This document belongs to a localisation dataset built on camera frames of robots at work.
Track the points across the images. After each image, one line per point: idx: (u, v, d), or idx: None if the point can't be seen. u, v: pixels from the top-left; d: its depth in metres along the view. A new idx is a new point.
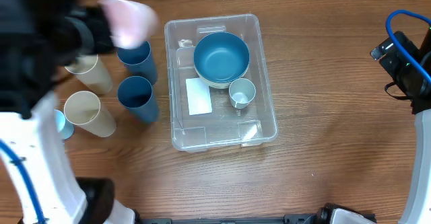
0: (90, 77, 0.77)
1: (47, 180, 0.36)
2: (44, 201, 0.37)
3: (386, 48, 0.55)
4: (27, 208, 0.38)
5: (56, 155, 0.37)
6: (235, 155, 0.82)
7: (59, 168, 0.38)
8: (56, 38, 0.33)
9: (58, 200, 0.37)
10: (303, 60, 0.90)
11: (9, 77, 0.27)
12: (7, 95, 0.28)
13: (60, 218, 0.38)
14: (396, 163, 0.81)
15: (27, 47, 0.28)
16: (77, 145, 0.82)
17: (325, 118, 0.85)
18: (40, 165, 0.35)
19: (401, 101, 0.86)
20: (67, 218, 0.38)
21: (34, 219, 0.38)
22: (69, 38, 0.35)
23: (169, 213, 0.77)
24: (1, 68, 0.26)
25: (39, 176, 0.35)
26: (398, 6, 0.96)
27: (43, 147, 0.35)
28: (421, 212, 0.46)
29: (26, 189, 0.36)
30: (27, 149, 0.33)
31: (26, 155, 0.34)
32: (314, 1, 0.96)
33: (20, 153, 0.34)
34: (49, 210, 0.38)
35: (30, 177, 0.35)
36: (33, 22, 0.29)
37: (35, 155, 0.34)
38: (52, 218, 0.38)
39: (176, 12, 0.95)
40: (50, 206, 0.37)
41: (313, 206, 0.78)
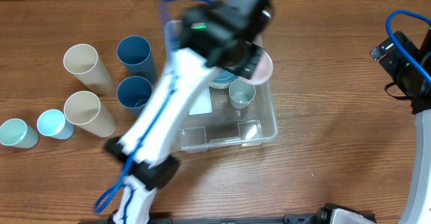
0: (90, 77, 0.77)
1: (172, 116, 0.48)
2: (154, 130, 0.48)
3: (386, 48, 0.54)
4: (138, 124, 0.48)
5: (182, 112, 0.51)
6: (235, 155, 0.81)
7: (178, 119, 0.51)
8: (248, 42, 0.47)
9: (163, 135, 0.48)
10: (303, 60, 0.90)
11: (227, 35, 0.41)
12: (213, 51, 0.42)
13: (153, 148, 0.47)
14: (396, 163, 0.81)
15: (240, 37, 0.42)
16: (77, 145, 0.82)
17: (325, 118, 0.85)
18: (177, 106, 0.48)
19: (401, 101, 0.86)
20: (155, 155, 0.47)
21: (132, 138, 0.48)
22: (245, 48, 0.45)
23: (169, 213, 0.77)
24: (224, 29, 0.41)
25: (172, 107, 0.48)
26: (398, 6, 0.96)
27: (186, 99, 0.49)
28: (421, 213, 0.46)
29: (157, 111, 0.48)
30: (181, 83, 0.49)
31: (180, 89, 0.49)
32: (314, 1, 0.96)
33: (180, 87, 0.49)
34: (154, 140, 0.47)
35: (170, 108, 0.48)
36: (247, 22, 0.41)
37: (180, 99, 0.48)
38: (148, 145, 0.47)
39: (176, 12, 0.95)
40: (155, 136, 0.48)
41: (313, 206, 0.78)
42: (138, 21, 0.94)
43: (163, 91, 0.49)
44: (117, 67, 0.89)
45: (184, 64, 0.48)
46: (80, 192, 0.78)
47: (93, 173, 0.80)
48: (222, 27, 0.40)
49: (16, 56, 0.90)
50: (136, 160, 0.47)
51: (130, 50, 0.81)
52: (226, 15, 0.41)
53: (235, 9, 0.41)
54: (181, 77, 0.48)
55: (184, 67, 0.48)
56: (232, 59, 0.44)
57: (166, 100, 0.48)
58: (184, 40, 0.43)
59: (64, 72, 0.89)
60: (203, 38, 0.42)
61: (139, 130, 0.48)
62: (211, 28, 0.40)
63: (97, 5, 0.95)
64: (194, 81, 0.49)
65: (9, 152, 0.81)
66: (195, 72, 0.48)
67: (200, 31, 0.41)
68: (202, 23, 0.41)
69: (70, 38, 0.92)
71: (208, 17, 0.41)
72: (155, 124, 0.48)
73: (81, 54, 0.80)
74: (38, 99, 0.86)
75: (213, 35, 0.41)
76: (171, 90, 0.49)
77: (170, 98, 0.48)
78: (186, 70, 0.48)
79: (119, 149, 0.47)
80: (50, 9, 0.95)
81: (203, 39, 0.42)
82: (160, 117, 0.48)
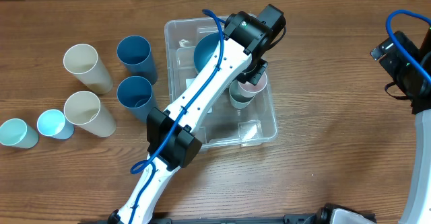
0: (90, 77, 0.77)
1: (214, 89, 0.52)
2: (198, 100, 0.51)
3: (386, 48, 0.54)
4: (184, 93, 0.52)
5: (221, 90, 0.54)
6: (235, 155, 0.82)
7: (217, 95, 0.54)
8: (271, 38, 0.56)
9: (205, 105, 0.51)
10: (303, 60, 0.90)
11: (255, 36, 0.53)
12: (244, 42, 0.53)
13: (194, 117, 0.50)
14: (396, 163, 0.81)
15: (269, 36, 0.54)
16: (77, 145, 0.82)
17: (326, 118, 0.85)
18: (219, 81, 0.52)
19: (402, 101, 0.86)
20: (193, 124, 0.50)
21: (178, 105, 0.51)
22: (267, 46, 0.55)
23: (170, 213, 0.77)
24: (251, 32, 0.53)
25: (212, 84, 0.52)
26: (398, 6, 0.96)
27: (227, 78, 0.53)
28: (420, 213, 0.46)
29: (203, 83, 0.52)
30: (223, 64, 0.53)
31: (223, 67, 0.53)
32: (314, 1, 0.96)
33: (223, 66, 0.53)
34: (194, 109, 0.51)
35: (213, 82, 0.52)
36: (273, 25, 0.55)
37: (222, 75, 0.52)
38: (190, 114, 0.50)
39: (176, 11, 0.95)
40: (197, 107, 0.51)
41: (313, 206, 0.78)
42: (138, 21, 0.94)
43: (208, 68, 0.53)
44: (117, 67, 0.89)
45: (229, 47, 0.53)
46: (80, 192, 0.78)
47: (93, 173, 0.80)
48: (256, 28, 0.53)
49: (16, 56, 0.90)
50: (177, 126, 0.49)
51: (130, 50, 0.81)
52: (260, 23, 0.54)
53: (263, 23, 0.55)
54: (226, 58, 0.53)
55: (228, 50, 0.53)
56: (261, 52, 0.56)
57: (211, 76, 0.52)
58: (231, 31, 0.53)
59: (65, 72, 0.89)
60: (240, 33, 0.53)
61: (185, 98, 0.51)
62: (249, 27, 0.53)
63: (97, 5, 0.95)
64: (239, 61, 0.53)
65: (9, 152, 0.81)
66: (239, 56, 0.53)
67: (242, 29, 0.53)
68: (244, 23, 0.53)
69: (70, 38, 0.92)
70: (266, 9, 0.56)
71: (248, 20, 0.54)
72: (199, 95, 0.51)
73: (80, 54, 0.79)
74: (37, 99, 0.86)
75: (250, 33, 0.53)
76: (216, 68, 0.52)
77: (214, 74, 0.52)
78: (230, 53, 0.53)
79: (163, 115, 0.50)
80: (50, 9, 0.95)
81: (241, 37, 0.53)
82: (204, 90, 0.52)
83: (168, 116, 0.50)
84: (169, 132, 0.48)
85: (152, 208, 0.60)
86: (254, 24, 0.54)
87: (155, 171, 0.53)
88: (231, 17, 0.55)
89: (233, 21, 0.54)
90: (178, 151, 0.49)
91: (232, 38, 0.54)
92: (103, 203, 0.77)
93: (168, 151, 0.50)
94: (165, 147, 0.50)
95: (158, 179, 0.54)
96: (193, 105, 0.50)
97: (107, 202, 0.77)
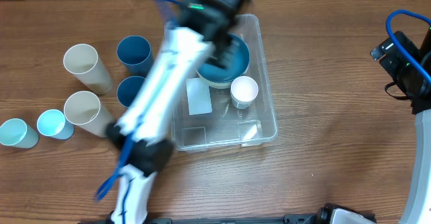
0: (90, 77, 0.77)
1: (168, 93, 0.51)
2: (155, 107, 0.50)
3: (386, 48, 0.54)
4: (137, 103, 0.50)
5: (180, 92, 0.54)
6: (235, 155, 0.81)
7: (176, 97, 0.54)
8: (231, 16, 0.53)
9: (163, 109, 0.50)
10: (303, 60, 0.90)
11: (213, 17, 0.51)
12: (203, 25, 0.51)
13: (151, 126, 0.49)
14: (396, 163, 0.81)
15: (228, 15, 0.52)
16: (77, 145, 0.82)
17: (326, 118, 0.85)
18: (174, 83, 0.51)
19: (402, 101, 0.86)
20: (153, 133, 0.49)
21: (130, 118, 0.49)
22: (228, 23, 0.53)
23: (169, 213, 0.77)
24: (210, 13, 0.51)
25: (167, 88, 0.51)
26: (398, 6, 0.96)
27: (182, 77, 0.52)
28: (421, 213, 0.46)
29: (155, 87, 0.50)
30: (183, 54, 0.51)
31: (179, 63, 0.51)
32: (314, 1, 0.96)
33: (179, 62, 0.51)
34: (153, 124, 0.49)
35: (167, 84, 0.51)
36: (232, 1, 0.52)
37: (175, 76, 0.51)
38: (159, 102, 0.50)
39: None
40: (157, 112, 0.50)
41: (313, 206, 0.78)
42: (138, 21, 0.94)
43: (161, 68, 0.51)
44: (117, 67, 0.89)
45: (184, 40, 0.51)
46: (81, 192, 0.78)
47: (93, 173, 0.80)
48: (213, 9, 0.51)
49: (16, 56, 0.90)
50: (138, 140, 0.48)
51: (130, 50, 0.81)
52: (217, 0, 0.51)
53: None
54: (182, 52, 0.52)
55: (183, 46, 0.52)
56: (223, 33, 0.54)
57: (166, 76, 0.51)
58: (184, 21, 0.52)
59: (65, 72, 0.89)
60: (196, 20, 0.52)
61: (139, 108, 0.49)
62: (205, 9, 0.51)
63: (97, 5, 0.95)
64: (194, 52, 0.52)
65: (9, 152, 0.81)
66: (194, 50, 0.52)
67: (196, 21, 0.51)
68: (199, 5, 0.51)
69: (70, 38, 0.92)
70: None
71: (203, 1, 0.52)
72: (155, 100, 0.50)
73: (81, 54, 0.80)
74: (38, 99, 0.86)
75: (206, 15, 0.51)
76: (170, 63, 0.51)
77: (168, 74, 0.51)
78: (185, 47, 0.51)
79: (120, 131, 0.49)
80: (50, 9, 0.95)
81: (199, 19, 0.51)
82: (156, 95, 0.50)
83: (122, 130, 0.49)
84: (126, 146, 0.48)
85: (141, 208, 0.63)
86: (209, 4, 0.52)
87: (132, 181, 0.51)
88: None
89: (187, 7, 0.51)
90: (144, 160, 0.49)
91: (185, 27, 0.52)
92: (103, 204, 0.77)
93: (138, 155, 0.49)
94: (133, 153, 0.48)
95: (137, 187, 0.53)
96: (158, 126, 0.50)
97: (106, 201, 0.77)
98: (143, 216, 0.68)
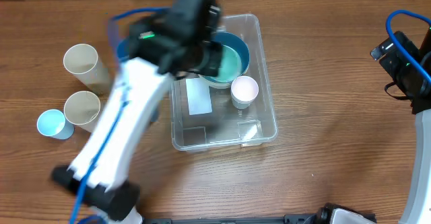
0: (89, 77, 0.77)
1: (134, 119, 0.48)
2: (114, 142, 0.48)
3: (386, 48, 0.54)
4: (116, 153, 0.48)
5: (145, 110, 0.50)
6: (235, 155, 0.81)
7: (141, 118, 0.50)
8: (193, 50, 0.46)
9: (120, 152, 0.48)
10: (303, 60, 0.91)
11: (182, 32, 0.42)
12: (178, 58, 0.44)
13: (104, 174, 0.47)
14: (396, 163, 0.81)
15: (186, 42, 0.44)
16: (77, 145, 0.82)
17: (326, 118, 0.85)
18: (134, 96, 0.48)
19: (401, 101, 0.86)
20: (108, 179, 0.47)
21: (108, 177, 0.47)
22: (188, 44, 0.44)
23: (170, 213, 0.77)
24: (180, 34, 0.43)
25: (135, 73, 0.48)
26: (398, 6, 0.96)
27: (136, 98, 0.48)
28: (421, 212, 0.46)
29: (117, 129, 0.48)
30: (151, 82, 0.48)
31: (133, 100, 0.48)
32: (314, 1, 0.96)
33: (132, 98, 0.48)
34: (118, 142, 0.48)
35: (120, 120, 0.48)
36: (192, 26, 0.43)
37: (137, 96, 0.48)
38: (133, 102, 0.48)
39: None
40: (110, 156, 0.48)
41: (313, 206, 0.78)
42: None
43: (116, 102, 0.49)
44: None
45: (137, 70, 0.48)
46: None
47: None
48: (168, 38, 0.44)
49: (16, 56, 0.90)
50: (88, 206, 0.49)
51: None
52: (169, 29, 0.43)
53: (180, 16, 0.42)
54: (131, 88, 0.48)
55: (135, 77, 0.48)
56: (181, 69, 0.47)
57: (119, 113, 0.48)
58: (133, 48, 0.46)
59: (64, 72, 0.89)
60: (153, 25, 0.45)
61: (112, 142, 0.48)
62: (157, 38, 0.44)
63: (97, 5, 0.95)
64: (151, 87, 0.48)
65: (9, 152, 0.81)
66: (151, 81, 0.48)
67: (145, 42, 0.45)
68: (151, 33, 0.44)
69: (70, 38, 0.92)
70: None
71: (156, 29, 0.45)
72: (105, 147, 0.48)
73: (81, 55, 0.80)
74: (38, 99, 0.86)
75: (162, 46, 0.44)
76: (123, 101, 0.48)
77: (122, 111, 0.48)
78: (138, 79, 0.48)
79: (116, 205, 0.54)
80: (50, 9, 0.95)
81: (151, 50, 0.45)
82: (113, 135, 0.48)
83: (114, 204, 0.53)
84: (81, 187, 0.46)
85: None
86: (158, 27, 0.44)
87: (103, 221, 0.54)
88: (136, 29, 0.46)
89: (139, 35, 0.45)
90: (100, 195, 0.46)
91: (142, 61, 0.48)
92: None
93: (114, 198, 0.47)
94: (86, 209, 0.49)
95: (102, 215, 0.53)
96: (98, 153, 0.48)
97: None
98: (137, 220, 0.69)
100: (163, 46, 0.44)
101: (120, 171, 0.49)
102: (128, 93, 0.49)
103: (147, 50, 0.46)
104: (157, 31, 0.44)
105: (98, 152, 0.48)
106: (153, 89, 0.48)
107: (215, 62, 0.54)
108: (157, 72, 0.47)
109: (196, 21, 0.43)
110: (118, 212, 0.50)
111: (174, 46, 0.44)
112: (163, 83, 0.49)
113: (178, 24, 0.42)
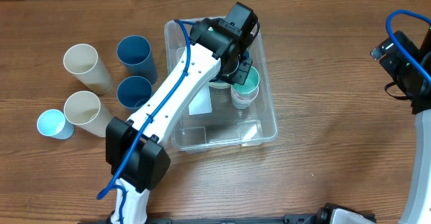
0: (89, 77, 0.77)
1: (189, 89, 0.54)
2: (170, 106, 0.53)
3: (386, 48, 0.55)
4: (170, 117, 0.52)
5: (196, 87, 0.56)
6: (235, 155, 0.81)
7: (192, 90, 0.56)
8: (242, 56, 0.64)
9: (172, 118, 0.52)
10: (303, 60, 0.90)
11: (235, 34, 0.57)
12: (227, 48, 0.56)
13: (157, 128, 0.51)
14: (396, 163, 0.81)
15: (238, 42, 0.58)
16: (77, 145, 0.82)
17: (326, 118, 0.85)
18: (194, 72, 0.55)
19: (401, 101, 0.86)
20: (160, 133, 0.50)
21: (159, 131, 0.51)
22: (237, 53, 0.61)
23: (170, 213, 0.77)
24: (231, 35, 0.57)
25: (199, 51, 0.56)
26: (398, 6, 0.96)
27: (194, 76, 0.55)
28: (421, 212, 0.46)
29: (176, 93, 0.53)
30: (209, 62, 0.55)
31: (191, 74, 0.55)
32: (314, 1, 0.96)
33: (192, 72, 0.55)
34: (174, 103, 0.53)
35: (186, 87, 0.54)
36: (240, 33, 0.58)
37: (194, 73, 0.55)
38: (192, 75, 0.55)
39: (176, 11, 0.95)
40: (165, 114, 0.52)
41: (313, 206, 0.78)
42: (137, 21, 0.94)
43: (176, 74, 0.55)
44: (117, 67, 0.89)
45: (196, 51, 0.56)
46: (81, 192, 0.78)
47: (93, 173, 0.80)
48: (222, 35, 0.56)
49: (16, 56, 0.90)
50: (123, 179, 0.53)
51: (130, 50, 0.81)
52: (225, 27, 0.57)
53: (232, 24, 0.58)
54: (194, 63, 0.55)
55: (196, 56, 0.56)
56: (229, 60, 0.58)
57: (180, 80, 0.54)
58: (198, 37, 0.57)
59: (64, 72, 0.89)
60: (215, 25, 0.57)
61: (171, 105, 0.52)
62: (214, 33, 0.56)
63: (97, 5, 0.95)
64: (209, 65, 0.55)
65: (9, 152, 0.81)
66: (208, 60, 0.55)
67: (207, 35, 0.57)
68: (211, 29, 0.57)
69: (70, 38, 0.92)
70: (236, 6, 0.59)
71: (215, 26, 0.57)
72: (166, 102, 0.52)
73: (81, 55, 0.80)
74: (38, 99, 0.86)
75: (217, 40, 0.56)
76: (184, 72, 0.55)
77: (182, 79, 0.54)
78: (198, 58, 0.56)
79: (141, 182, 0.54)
80: (50, 9, 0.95)
81: (209, 40, 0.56)
82: (173, 95, 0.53)
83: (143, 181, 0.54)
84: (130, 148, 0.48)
85: (142, 210, 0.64)
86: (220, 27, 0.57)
87: (126, 192, 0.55)
88: (197, 24, 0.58)
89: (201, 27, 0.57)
90: (139, 169, 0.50)
91: (199, 44, 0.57)
92: (103, 204, 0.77)
93: (161, 155, 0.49)
94: (126, 166, 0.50)
95: (130, 198, 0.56)
96: (157, 108, 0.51)
97: (106, 200, 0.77)
98: (143, 218, 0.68)
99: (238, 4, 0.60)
100: (216, 41, 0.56)
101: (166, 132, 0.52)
102: (190, 66, 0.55)
103: (207, 40, 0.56)
104: (216, 29, 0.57)
105: (159, 106, 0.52)
106: (209, 68, 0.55)
107: (244, 74, 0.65)
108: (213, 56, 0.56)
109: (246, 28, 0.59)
110: (151, 177, 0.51)
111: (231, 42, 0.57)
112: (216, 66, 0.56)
113: (231, 29, 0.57)
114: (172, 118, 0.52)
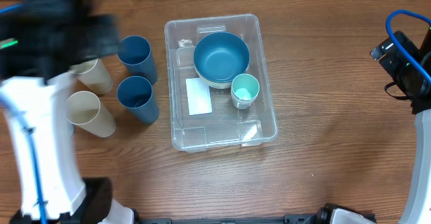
0: (89, 77, 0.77)
1: (51, 138, 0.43)
2: (44, 169, 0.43)
3: (386, 48, 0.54)
4: (54, 188, 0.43)
5: (61, 127, 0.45)
6: (235, 155, 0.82)
7: (62, 134, 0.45)
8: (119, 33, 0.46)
9: (59, 177, 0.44)
10: (303, 60, 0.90)
11: (60, 19, 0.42)
12: (76, 39, 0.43)
13: (60, 204, 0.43)
14: (396, 163, 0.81)
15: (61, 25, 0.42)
16: (77, 146, 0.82)
17: (326, 118, 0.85)
18: (46, 118, 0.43)
19: (401, 101, 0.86)
20: (64, 206, 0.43)
21: (61, 206, 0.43)
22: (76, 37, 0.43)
23: (169, 213, 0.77)
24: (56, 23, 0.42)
25: (20, 98, 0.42)
26: (397, 6, 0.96)
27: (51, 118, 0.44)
28: (421, 213, 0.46)
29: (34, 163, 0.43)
30: (44, 97, 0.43)
31: (36, 125, 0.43)
32: (314, 1, 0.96)
33: (31, 121, 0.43)
34: (46, 169, 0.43)
35: (38, 147, 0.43)
36: (68, 4, 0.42)
37: (45, 118, 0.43)
38: (39, 126, 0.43)
39: (176, 11, 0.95)
40: (51, 185, 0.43)
41: (313, 206, 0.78)
42: (138, 21, 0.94)
43: (18, 137, 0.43)
44: (117, 67, 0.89)
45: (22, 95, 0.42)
46: None
47: (93, 173, 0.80)
48: (40, 29, 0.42)
49: None
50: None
51: (131, 49, 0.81)
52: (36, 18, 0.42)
53: None
54: (28, 109, 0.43)
55: (21, 100, 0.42)
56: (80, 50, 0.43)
57: (29, 142, 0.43)
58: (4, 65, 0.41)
59: None
60: (15, 31, 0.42)
61: (46, 173, 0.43)
62: (42, 29, 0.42)
63: None
64: (45, 100, 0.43)
65: (9, 152, 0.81)
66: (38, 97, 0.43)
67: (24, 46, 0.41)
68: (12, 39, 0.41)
69: None
70: None
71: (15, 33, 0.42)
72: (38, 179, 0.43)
73: None
74: None
75: (30, 45, 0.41)
76: (26, 130, 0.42)
77: (31, 140, 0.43)
78: (27, 100, 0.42)
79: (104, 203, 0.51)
80: None
81: (18, 56, 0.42)
82: (38, 165, 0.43)
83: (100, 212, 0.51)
84: None
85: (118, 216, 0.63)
86: (30, 22, 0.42)
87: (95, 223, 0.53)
88: None
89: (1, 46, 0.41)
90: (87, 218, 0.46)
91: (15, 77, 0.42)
92: None
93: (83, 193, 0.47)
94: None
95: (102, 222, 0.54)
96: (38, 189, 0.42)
97: None
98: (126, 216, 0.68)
99: None
100: (46, 42, 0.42)
101: (75, 179, 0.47)
102: (25, 118, 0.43)
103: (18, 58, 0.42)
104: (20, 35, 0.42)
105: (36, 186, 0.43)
106: (49, 105, 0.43)
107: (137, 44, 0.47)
108: (42, 83, 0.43)
109: (73, 2, 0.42)
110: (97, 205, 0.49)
111: (68, 36, 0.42)
112: (59, 87, 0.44)
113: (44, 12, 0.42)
114: (60, 182, 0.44)
